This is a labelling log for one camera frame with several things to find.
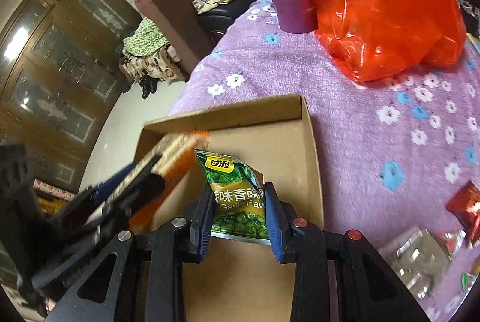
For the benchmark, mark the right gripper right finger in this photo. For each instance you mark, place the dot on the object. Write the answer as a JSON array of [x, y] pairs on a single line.
[[279, 218]]

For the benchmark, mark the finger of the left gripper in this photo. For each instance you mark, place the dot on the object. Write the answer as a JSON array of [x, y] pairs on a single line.
[[112, 188], [123, 201]]

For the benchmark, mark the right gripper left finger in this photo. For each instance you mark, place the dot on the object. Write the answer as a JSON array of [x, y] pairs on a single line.
[[201, 224]]

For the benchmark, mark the green garlic pea snack packet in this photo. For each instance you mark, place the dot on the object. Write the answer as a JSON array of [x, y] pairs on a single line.
[[239, 195]]

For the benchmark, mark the orange cracker package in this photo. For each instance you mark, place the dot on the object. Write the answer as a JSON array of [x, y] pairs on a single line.
[[173, 156]]

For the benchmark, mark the dark red snack packet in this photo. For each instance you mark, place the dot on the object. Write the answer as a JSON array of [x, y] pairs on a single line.
[[465, 207]]

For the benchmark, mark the purple floral tablecloth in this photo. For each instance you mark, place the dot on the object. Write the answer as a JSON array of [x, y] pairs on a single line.
[[391, 153]]

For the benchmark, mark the silver foil snack packet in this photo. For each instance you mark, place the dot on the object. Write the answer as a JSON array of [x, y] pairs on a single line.
[[419, 259]]

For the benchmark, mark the wooden glass door cabinet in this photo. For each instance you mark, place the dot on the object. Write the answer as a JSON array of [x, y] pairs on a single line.
[[60, 79]]

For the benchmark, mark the green patterned cloth pile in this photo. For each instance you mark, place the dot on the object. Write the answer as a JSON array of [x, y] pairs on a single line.
[[145, 41]]

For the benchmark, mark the brown armchair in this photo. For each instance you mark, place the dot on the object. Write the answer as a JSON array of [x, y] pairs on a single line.
[[180, 3]]

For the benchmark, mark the red plastic bag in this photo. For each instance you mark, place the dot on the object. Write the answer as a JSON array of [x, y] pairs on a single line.
[[370, 40]]

